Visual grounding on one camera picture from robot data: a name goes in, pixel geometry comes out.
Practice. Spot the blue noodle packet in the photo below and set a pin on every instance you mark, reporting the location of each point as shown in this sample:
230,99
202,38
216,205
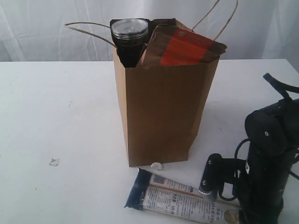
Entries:
158,194

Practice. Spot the white marshmallow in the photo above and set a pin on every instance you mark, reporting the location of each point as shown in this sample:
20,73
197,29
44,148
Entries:
157,166

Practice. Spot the brown paper bag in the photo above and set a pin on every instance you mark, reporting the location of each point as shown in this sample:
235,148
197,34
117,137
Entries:
161,106

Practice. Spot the brown pouch orange label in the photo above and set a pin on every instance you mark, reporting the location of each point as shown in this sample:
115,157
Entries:
172,46

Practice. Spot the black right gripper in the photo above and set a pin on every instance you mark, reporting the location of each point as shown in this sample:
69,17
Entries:
265,181

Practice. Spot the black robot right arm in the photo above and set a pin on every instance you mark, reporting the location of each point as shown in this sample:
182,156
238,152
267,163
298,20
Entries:
273,133

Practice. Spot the dark can silver lid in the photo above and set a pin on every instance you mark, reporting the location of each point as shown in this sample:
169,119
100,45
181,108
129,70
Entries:
129,36

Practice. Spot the torn clear tape scrap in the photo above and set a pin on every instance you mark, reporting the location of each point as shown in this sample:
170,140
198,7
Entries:
54,162

